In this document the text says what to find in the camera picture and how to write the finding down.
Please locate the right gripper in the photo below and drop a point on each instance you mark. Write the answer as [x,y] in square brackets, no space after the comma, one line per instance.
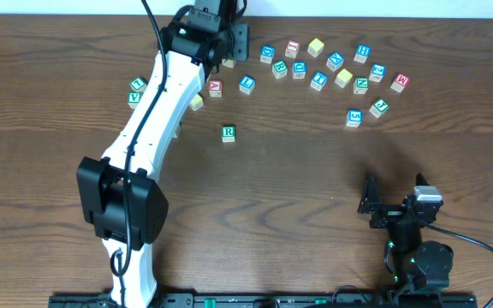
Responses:
[389,212]

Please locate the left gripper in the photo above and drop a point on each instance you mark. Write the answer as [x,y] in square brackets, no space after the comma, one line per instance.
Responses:
[241,41]

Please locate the yellow O wooden block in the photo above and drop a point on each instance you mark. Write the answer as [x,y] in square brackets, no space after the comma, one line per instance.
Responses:
[343,78]
[228,63]

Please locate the green r wooden block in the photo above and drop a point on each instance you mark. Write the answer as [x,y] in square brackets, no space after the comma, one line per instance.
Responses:
[228,133]
[279,69]

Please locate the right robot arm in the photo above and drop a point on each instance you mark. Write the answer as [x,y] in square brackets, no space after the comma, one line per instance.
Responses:
[418,266]

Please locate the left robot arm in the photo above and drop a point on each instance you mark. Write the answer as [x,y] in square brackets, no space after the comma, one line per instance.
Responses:
[119,193]

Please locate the blue D wooden block upper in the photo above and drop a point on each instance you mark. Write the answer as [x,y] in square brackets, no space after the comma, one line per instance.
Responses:
[266,54]

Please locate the blue d wooden block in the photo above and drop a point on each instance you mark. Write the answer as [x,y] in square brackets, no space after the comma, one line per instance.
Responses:
[266,54]
[299,70]

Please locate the blue L wooden block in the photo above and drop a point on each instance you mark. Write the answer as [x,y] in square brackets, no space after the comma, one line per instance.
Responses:
[247,84]

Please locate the red A wooden block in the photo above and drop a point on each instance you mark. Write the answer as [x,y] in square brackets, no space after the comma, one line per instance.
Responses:
[215,88]

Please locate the red I wooden block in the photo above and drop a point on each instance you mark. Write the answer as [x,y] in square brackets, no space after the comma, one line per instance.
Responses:
[292,49]

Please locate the yellow block middle left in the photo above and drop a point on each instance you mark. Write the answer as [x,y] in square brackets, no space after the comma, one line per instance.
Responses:
[196,103]

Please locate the blue D wooden block lower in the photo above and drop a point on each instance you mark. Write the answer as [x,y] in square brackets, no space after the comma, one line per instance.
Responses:
[299,70]

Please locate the yellow top wooden block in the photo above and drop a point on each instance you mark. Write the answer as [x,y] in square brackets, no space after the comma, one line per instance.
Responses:
[315,47]

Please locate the green J wooden block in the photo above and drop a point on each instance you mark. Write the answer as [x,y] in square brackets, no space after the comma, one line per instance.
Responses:
[379,107]

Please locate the blue 5 wooden block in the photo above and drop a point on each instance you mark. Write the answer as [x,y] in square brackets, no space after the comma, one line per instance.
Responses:
[354,118]

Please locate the blue T wooden block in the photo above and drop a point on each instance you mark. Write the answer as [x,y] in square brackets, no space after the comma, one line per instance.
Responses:
[318,81]

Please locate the blue X wooden block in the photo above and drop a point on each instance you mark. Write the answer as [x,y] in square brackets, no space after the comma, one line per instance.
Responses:
[335,61]

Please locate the green L wooden block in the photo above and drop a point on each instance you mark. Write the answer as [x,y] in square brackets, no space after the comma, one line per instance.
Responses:
[138,84]

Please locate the red M wooden block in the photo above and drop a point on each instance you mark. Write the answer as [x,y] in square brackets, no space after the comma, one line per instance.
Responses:
[400,83]

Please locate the green N wooden block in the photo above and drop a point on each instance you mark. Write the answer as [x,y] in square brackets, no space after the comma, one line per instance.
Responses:
[361,85]

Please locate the green V wooden block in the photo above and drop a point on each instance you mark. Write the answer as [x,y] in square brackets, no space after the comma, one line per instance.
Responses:
[134,99]

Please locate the blue 2 wooden block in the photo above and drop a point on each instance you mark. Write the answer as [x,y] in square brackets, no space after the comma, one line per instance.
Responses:
[377,72]

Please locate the blue H wooden block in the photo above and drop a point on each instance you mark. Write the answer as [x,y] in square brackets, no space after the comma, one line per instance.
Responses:
[362,53]

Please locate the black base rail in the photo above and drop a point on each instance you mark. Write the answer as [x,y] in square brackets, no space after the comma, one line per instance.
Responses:
[188,300]

